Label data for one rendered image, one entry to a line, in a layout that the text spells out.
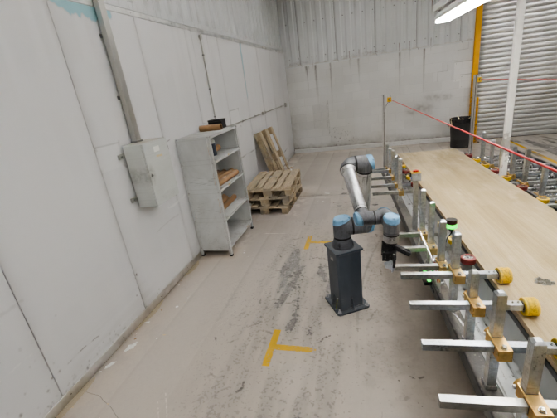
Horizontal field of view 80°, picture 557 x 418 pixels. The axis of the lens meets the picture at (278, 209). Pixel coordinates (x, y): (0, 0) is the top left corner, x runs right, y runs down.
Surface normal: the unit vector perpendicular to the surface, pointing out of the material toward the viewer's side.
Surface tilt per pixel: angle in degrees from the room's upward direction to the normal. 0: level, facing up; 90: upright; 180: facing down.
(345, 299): 90
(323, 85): 90
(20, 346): 90
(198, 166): 90
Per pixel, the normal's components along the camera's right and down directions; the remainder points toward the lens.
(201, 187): -0.24, 0.37
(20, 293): 0.96, -0.04
